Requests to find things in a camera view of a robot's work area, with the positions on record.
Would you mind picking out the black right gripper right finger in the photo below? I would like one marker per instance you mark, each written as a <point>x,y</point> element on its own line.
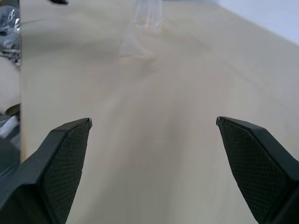
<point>254,168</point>

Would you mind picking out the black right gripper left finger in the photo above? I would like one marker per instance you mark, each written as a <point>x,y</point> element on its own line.
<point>53,168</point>

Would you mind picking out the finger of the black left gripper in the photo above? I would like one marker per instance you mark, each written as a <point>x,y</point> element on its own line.
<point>59,2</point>

